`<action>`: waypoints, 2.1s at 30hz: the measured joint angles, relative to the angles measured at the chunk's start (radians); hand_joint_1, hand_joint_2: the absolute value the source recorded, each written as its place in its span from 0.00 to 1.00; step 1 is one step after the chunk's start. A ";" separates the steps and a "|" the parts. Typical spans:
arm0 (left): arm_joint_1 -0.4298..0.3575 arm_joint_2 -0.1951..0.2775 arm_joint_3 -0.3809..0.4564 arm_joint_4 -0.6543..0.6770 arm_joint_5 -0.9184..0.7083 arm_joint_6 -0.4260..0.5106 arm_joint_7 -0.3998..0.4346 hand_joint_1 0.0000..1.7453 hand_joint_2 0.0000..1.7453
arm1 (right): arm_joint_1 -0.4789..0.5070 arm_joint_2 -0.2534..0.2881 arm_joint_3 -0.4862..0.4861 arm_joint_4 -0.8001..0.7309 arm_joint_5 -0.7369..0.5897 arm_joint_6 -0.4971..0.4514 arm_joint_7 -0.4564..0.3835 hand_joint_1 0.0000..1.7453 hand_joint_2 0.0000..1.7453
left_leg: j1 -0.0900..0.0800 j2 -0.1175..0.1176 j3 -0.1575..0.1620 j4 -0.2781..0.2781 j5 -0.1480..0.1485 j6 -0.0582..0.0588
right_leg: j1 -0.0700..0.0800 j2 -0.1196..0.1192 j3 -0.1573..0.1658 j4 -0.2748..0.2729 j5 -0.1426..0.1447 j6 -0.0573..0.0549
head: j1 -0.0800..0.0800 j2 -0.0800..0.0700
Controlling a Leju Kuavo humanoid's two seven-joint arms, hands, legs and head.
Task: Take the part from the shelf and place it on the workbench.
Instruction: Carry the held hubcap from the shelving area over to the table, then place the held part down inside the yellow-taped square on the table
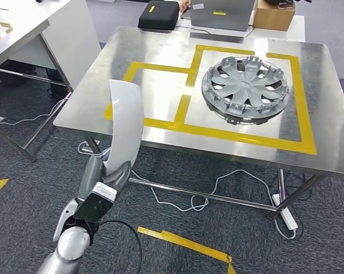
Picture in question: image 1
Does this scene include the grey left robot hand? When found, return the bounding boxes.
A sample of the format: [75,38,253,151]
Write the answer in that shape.
[78,155,132,202]

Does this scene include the white plastic mirror cover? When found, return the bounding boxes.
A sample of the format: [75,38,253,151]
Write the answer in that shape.
[103,79,145,178]

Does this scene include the steel workbench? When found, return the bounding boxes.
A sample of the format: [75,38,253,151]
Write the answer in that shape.
[53,25,344,221]

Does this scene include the yellow workbench tape marking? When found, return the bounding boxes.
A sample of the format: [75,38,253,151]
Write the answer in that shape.
[105,45,318,156]

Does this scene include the black bag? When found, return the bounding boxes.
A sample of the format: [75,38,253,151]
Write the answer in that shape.
[46,68,68,100]

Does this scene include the yellow floor tape corner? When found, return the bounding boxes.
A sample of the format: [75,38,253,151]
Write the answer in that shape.
[137,226,237,274]

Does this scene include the white desk chrome legs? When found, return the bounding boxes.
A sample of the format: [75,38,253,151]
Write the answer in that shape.
[0,0,102,163]

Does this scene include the black zip case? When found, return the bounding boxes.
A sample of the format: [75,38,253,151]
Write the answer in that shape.
[137,1,180,31]

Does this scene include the yellow desk tape strip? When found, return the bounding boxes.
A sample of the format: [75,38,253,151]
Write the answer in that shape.
[0,22,14,48]

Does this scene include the silver wheel hubcap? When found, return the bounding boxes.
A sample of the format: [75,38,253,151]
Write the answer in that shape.
[201,55,290,126]

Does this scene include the grey laptop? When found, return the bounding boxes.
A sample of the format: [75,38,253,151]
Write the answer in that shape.
[189,0,256,39]

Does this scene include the cardboard box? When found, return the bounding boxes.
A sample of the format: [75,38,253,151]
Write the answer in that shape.
[252,0,296,32]

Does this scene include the black device with antennas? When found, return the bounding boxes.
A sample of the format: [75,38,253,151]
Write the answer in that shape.
[265,0,297,9]

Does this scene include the white table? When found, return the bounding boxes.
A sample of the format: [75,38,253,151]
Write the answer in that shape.
[174,13,306,43]

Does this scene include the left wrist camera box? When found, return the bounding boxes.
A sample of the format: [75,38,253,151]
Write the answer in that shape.
[73,182,117,224]

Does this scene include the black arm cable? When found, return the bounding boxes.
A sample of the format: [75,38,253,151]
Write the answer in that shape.
[97,219,143,274]

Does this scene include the long white floor cable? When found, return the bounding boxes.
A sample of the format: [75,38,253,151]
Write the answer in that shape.
[78,140,297,241]

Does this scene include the black floor cable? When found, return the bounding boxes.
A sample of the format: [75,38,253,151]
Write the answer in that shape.
[270,172,307,228]

